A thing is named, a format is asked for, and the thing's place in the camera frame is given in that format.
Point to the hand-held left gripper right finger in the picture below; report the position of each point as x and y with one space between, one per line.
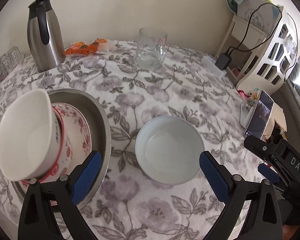
215 177

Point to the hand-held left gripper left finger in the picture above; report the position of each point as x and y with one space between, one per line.
87 175

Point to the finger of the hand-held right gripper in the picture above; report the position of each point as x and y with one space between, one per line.
257 146
267 172

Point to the strawberry print bowl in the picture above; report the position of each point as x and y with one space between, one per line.
62 152

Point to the round pink floral plate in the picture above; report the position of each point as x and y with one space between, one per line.
75 127

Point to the stainless steel basin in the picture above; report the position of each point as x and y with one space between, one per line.
100 125

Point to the light blue bowl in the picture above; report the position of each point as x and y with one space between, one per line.
170 150

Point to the small white cup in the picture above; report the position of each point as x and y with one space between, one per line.
22 135

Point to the dark cloth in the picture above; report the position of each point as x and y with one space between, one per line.
277 133

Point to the white phone stand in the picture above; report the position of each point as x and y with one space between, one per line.
246 117

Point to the smartphone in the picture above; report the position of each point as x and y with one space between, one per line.
260 115

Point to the beige cloth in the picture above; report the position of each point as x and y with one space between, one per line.
277 115

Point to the small plush toy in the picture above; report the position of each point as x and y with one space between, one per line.
253 97

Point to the pink knitted item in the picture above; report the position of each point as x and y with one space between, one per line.
242 95

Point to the white lattice chair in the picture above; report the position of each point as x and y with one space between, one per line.
250 78

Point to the black charger adapter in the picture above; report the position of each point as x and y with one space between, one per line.
223 61

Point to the white power strip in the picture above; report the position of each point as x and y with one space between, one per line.
210 63

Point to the orange snack packet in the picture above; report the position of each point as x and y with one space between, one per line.
76 48
97 45

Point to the clear glass tumbler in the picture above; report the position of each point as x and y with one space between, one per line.
15 54
6 65

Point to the stainless steel thermal carafe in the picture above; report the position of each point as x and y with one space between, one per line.
52 42

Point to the white printed board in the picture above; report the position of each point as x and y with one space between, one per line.
255 7

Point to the clear glass mug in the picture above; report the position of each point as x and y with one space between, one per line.
150 50

